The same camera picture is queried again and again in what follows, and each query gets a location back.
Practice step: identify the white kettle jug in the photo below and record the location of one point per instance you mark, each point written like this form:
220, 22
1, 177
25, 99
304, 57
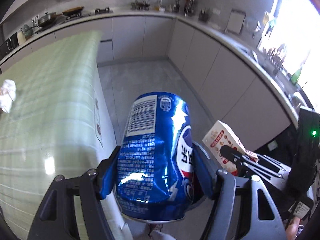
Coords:
21, 37

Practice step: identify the lidded black wok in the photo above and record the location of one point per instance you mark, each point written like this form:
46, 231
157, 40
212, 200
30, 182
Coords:
46, 20

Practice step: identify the black microwave oven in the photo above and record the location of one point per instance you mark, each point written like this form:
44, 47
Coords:
8, 45

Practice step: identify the utensil holder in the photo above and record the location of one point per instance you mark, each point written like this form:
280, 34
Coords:
204, 15

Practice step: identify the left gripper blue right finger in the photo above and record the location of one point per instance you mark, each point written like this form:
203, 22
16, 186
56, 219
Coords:
258, 215

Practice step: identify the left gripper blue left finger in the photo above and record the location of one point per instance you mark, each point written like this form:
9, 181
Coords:
55, 217

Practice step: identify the right hand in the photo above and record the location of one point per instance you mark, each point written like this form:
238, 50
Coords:
294, 229

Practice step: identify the blue Pepsi can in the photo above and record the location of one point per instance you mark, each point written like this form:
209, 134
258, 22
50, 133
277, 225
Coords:
155, 168

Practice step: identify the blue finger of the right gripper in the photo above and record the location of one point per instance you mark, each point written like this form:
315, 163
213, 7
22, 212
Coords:
233, 155

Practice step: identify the frying pan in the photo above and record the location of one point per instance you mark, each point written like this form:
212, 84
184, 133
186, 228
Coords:
73, 12

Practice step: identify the white cutting board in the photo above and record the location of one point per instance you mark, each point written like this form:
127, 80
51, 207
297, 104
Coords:
235, 21

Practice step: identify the gas stove top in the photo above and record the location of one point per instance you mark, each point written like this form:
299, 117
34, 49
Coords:
86, 13

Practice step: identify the sink faucet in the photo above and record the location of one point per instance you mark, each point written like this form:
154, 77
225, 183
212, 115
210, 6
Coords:
140, 5

